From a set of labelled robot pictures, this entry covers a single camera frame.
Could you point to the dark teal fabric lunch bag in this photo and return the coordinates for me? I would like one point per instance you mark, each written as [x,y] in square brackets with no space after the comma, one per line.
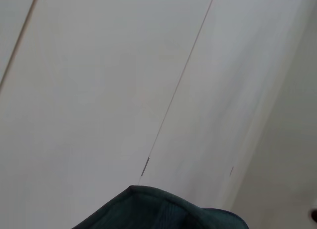
[161,211]

